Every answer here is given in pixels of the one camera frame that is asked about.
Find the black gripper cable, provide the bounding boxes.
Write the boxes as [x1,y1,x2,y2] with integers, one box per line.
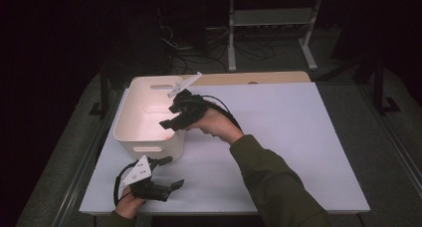
[201,94,244,132]
[112,159,139,207]

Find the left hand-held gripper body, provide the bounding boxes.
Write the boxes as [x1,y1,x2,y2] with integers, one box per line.
[120,154,172,203]

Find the grey metal stand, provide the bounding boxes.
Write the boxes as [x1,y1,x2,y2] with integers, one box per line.
[226,0,323,73]

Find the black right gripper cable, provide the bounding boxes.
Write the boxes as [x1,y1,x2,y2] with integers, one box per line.
[201,94,244,132]

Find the white plastic bin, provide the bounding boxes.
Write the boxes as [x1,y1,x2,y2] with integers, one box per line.
[112,75,187,162]

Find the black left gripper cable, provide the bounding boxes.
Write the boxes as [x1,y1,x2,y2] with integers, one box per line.
[112,159,139,207]

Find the person's left hand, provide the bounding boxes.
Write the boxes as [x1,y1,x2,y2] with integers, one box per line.
[113,186,147,220]

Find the black stand leg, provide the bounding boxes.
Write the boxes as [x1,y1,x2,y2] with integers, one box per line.
[373,56,402,115]
[89,66,111,119]

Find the person's right hand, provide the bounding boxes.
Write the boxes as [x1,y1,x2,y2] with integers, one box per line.
[186,109,245,145]

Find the tangle of floor cables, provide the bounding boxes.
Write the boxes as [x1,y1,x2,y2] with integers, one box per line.
[158,23,277,74]

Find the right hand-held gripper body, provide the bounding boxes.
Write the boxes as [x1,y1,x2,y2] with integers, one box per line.
[166,71,210,130]

